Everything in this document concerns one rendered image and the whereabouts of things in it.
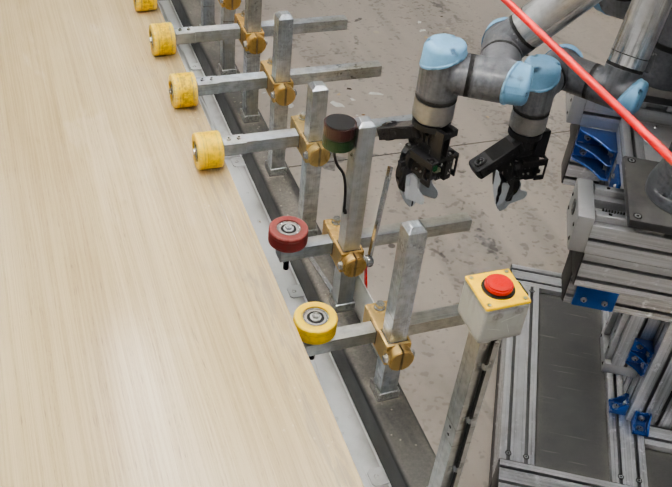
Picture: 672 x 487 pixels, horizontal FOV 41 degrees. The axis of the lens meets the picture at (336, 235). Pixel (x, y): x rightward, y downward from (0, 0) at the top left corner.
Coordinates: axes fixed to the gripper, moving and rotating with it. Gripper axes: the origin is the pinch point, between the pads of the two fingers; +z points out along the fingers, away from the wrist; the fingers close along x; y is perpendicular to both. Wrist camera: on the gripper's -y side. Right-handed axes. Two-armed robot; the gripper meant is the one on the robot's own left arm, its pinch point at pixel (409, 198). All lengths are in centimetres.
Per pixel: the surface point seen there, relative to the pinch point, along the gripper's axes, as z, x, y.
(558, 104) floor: 100, 205, -101
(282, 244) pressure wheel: 9.8, -21.8, -11.6
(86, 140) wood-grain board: 9, -37, -63
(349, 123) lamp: -18.2, -12.2, -6.5
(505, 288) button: -24, -27, 43
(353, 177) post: -6.5, -11.0, -5.0
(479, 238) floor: 99, 106, -55
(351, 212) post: 2.1, -10.5, -4.9
